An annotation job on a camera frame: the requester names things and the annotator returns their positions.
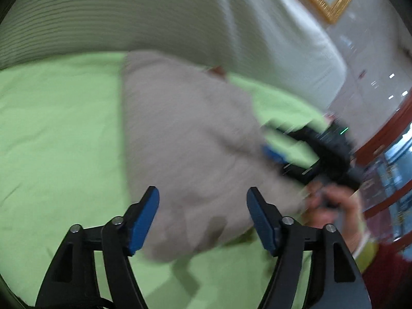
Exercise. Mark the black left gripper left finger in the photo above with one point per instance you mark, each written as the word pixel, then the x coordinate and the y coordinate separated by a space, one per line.
pixel 71 279

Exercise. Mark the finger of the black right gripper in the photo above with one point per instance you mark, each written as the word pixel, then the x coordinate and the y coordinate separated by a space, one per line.
pixel 272 155

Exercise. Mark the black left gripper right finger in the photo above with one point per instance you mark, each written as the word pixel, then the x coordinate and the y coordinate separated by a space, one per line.
pixel 314 267

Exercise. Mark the beige knit sweater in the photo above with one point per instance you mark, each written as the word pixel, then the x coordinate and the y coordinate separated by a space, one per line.
pixel 193 135

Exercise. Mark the right forearm green cuff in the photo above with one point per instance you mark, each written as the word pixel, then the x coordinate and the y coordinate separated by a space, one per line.
pixel 386 275

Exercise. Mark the right hand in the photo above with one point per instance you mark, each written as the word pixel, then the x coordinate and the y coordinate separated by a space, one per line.
pixel 326 204

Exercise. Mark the red wooden cabinet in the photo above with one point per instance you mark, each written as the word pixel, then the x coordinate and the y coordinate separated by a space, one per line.
pixel 386 190

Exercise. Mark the green bed sheet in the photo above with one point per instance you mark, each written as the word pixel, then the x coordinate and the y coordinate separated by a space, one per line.
pixel 62 163

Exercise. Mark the striped white pillow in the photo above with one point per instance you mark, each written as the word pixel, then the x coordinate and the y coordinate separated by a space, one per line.
pixel 278 42

